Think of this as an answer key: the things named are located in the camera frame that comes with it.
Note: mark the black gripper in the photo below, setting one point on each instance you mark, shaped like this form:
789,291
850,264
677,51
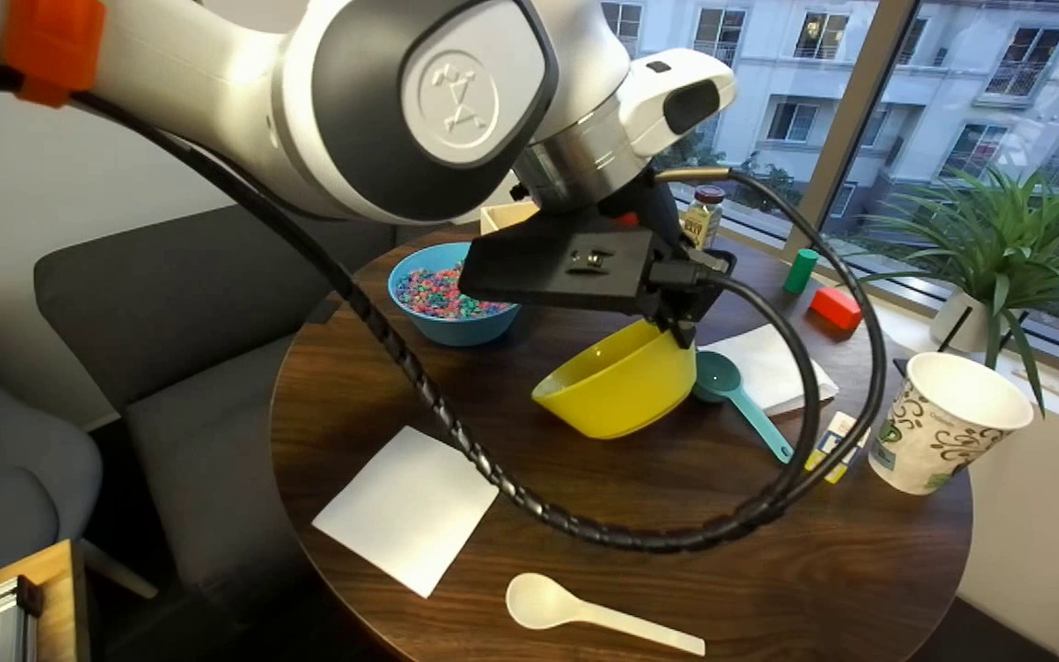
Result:
677,264

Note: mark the yellow plastic bowl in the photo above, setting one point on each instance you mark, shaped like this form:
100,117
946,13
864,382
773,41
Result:
606,393

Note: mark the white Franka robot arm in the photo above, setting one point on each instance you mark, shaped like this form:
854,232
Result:
308,97

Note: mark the blue bowl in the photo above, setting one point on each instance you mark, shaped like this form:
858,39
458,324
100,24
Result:
441,334

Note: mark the teal measuring scoop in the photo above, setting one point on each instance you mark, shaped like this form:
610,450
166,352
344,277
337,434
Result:
717,373

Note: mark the yellow labelled spice jar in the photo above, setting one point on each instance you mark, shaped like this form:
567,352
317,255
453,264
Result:
703,222

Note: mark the folded white napkin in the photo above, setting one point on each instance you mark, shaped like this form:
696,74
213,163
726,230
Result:
789,369

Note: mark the green block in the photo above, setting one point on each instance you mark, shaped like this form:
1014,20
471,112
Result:
801,272

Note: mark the red block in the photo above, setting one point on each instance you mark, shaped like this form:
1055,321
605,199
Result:
835,310

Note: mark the yellow white number block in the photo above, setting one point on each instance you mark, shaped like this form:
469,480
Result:
842,429

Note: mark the colourful beads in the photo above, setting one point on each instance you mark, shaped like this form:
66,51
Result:
431,294

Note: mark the patterned paper cup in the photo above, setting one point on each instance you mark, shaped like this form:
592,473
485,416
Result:
940,429

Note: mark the wooden spoon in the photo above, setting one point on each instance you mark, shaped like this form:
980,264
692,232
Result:
542,606

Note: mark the flat white square napkin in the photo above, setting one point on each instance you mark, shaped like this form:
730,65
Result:
404,510

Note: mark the green potted plant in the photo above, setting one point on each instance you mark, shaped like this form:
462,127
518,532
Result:
1019,244

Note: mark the dark grey sofa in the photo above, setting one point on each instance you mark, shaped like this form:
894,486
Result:
183,345

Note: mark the grey chair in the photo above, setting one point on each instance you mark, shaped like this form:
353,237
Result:
2,453

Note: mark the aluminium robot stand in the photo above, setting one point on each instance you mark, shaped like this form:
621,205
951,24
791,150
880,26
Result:
17,613

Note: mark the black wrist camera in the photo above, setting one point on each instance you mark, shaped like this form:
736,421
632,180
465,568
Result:
552,264

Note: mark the window with grey frame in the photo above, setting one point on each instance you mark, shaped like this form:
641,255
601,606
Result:
854,124

